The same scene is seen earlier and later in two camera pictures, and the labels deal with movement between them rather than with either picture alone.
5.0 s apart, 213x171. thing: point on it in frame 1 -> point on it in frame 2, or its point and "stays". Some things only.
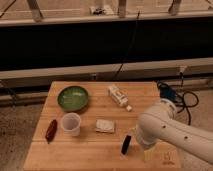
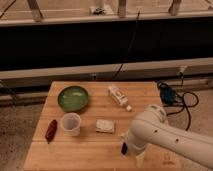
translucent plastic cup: [70, 124] stays
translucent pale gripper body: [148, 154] -> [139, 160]
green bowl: [72, 99] stays
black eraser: [126, 143] stays
